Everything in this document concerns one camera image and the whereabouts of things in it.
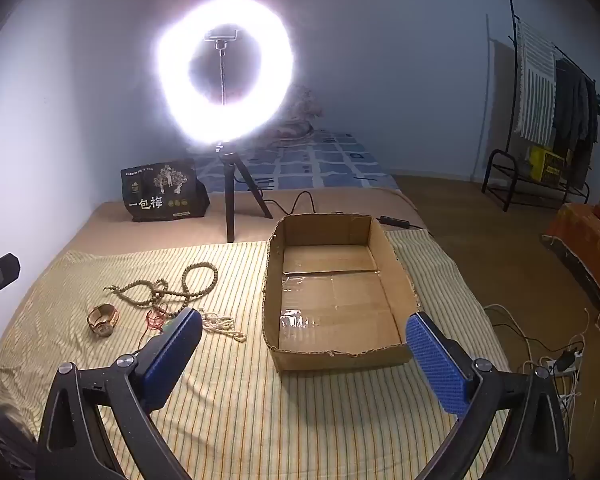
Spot black ring light cable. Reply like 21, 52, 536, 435
259, 190, 432, 237

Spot yellow box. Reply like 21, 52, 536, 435
526, 144, 567, 181

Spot blue checked blanket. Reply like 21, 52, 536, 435
192, 127, 402, 194

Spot yellow striped cloth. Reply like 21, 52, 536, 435
0, 232, 514, 480

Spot black metal clothes rack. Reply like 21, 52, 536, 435
481, 0, 600, 212

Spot black snack bag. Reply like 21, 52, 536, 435
120, 158, 211, 223

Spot gold wrist watch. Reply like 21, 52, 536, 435
86, 303, 120, 337

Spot white power strip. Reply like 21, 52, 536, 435
549, 344, 587, 377

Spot brown wooden bead necklace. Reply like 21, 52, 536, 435
104, 262, 218, 319

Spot black tripod stand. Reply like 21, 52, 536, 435
203, 27, 275, 244

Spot red string bracelet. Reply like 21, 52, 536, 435
146, 303, 175, 334

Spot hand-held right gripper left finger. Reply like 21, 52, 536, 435
36, 307, 203, 480

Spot cardboard box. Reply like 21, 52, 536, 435
261, 213, 421, 373

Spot orange covered furniture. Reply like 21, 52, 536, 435
542, 187, 600, 307

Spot white bead necklace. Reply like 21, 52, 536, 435
199, 311, 248, 344

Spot tangle of floor cables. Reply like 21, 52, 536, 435
482, 304, 593, 413

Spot bright ring light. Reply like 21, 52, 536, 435
154, 0, 297, 145

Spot striped hanging towel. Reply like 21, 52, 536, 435
512, 20, 559, 146

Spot dark hanging clothes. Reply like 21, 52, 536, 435
552, 57, 600, 189

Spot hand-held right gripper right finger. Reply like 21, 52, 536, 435
405, 311, 571, 480

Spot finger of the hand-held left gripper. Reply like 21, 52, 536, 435
0, 253, 21, 310

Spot folded floral quilt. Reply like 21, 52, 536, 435
274, 85, 327, 137

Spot tan bed mattress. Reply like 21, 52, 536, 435
72, 186, 433, 257

